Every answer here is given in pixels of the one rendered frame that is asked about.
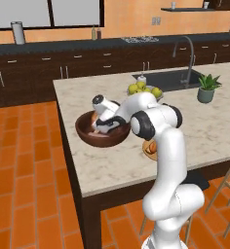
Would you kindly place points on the brown wooden bowl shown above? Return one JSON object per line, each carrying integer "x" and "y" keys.
{"x": 102, "y": 140}

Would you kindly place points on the grey wall outlet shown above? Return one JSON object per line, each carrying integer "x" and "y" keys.
{"x": 156, "y": 21}

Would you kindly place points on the dark wall shelf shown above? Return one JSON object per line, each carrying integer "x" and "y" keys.
{"x": 188, "y": 9}

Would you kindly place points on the dark brown cupboard run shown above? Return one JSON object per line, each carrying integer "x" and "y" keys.
{"x": 39, "y": 71}

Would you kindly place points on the dark kitchen island base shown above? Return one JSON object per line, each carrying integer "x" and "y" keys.
{"x": 87, "y": 214}

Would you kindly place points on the black-framed window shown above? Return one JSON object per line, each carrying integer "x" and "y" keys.
{"x": 48, "y": 13}

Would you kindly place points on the white soap dispenser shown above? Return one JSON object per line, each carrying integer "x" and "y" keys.
{"x": 141, "y": 78}

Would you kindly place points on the white cup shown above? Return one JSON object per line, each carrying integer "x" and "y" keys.
{"x": 173, "y": 5}
{"x": 206, "y": 5}

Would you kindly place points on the orange bun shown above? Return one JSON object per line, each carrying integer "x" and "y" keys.
{"x": 152, "y": 147}

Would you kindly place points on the pink sausage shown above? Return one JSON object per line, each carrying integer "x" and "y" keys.
{"x": 95, "y": 132}

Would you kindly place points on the green plant in grey pot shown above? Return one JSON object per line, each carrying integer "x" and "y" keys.
{"x": 206, "y": 90}

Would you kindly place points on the yellow-green fruit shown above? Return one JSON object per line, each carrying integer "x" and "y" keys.
{"x": 140, "y": 85}
{"x": 132, "y": 88}
{"x": 147, "y": 89}
{"x": 157, "y": 92}

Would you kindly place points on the grey curved tap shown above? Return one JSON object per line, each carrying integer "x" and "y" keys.
{"x": 190, "y": 61}

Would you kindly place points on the grey fruit bowl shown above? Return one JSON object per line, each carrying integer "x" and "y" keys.
{"x": 159, "y": 97}

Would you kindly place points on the dark wall cupboard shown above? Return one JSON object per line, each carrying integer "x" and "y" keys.
{"x": 227, "y": 4}

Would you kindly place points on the dark sink basin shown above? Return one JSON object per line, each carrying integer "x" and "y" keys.
{"x": 165, "y": 79}

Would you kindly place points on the hob with grates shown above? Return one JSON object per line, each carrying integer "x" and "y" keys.
{"x": 140, "y": 39}

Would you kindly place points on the round wooden plate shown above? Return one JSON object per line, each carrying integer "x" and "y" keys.
{"x": 147, "y": 155}

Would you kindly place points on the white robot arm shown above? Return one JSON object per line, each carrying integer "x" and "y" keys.
{"x": 167, "y": 155}

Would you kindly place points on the pale bottle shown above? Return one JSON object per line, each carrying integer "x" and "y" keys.
{"x": 94, "y": 33}

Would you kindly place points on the tan bun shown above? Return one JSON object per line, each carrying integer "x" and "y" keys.
{"x": 93, "y": 116}

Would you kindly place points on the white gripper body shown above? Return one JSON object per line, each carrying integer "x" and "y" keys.
{"x": 104, "y": 128}

